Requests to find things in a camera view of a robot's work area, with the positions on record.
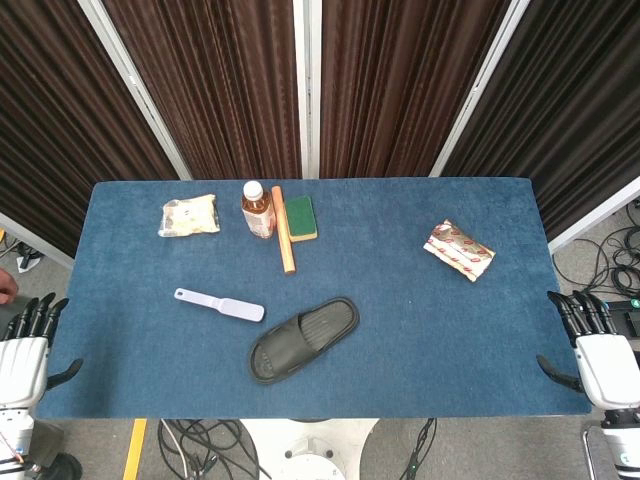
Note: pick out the person bare hand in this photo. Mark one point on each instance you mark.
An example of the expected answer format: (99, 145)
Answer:
(6, 289)

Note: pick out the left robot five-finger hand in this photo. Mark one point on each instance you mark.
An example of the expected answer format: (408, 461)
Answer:
(20, 370)

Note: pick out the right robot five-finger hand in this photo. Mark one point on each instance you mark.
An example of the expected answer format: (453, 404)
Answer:
(607, 370)

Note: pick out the lavender plastic shoehorn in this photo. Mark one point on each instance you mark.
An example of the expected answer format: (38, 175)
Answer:
(235, 307)

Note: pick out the black rubber slipper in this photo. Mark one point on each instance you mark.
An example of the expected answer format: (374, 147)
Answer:
(280, 357)

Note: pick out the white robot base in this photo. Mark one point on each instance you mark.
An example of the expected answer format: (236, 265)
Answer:
(310, 450)

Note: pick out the white paper scrap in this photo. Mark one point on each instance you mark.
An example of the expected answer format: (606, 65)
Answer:
(29, 262)

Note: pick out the black foot pedal box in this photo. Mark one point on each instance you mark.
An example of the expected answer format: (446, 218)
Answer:
(631, 322)

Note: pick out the yellow floor tape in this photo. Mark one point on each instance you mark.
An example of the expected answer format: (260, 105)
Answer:
(135, 450)

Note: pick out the brown pleated screen panel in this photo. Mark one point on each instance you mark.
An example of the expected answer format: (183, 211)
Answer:
(55, 125)
(220, 90)
(560, 115)
(400, 90)

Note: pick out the red white snack packet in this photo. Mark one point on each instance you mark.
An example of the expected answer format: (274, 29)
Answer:
(457, 250)

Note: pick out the clear bag of cookies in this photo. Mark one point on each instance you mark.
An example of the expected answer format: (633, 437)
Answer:
(190, 216)

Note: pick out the tea bottle white cap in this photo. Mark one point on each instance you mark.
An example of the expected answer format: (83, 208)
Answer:
(257, 215)

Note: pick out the blue table mat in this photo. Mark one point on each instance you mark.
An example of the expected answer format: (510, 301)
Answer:
(380, 235)

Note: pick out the wooden rolling stick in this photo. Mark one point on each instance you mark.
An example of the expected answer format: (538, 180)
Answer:
(285, 235)

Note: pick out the green yellow sponge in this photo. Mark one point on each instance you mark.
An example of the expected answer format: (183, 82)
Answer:
(301, 217)

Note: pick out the white screen frame rail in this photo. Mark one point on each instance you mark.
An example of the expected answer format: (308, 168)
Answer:
(35, 242)
(595, 215)

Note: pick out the white screen frame post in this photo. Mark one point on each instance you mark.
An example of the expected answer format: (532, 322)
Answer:
(306, 90)
(135, 90)
(477, 90)

